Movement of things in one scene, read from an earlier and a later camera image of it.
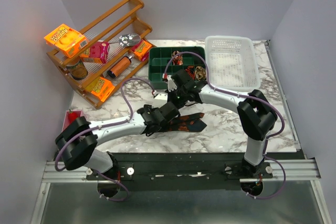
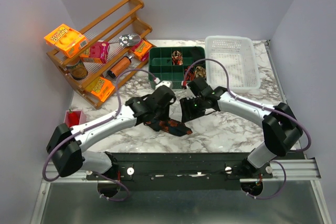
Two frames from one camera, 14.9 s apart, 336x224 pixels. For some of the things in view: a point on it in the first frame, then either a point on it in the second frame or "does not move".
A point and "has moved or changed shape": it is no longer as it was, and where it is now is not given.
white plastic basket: (232, 63) does not move
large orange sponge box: (70, 41) does not move
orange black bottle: (119, 66) does not move
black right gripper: (170, 99) → (185, 105)
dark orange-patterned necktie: (190, 123) has moved or changed shape
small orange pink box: (142, 51) does not move
